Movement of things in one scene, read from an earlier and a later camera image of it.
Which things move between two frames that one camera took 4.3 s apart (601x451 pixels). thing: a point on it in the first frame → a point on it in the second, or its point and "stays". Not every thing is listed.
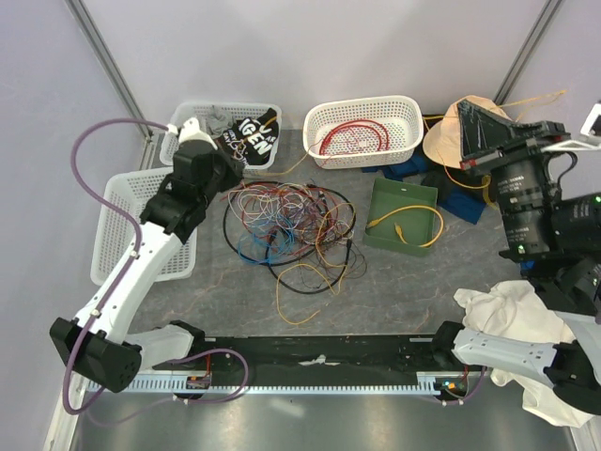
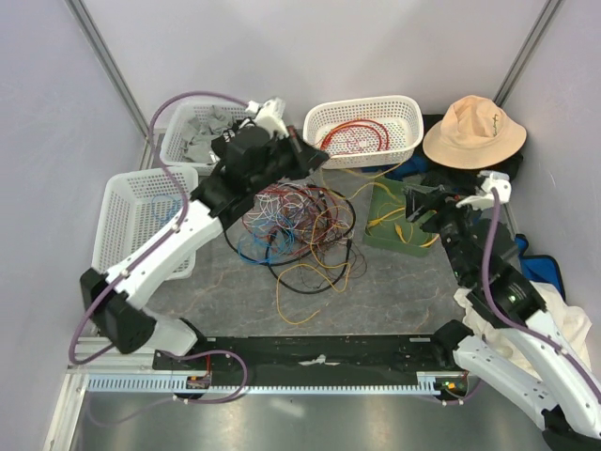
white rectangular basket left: (115, 233) stays
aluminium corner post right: (536, 33) stays
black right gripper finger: (484, 133) → (252, 155)
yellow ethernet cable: (399, 229) stays
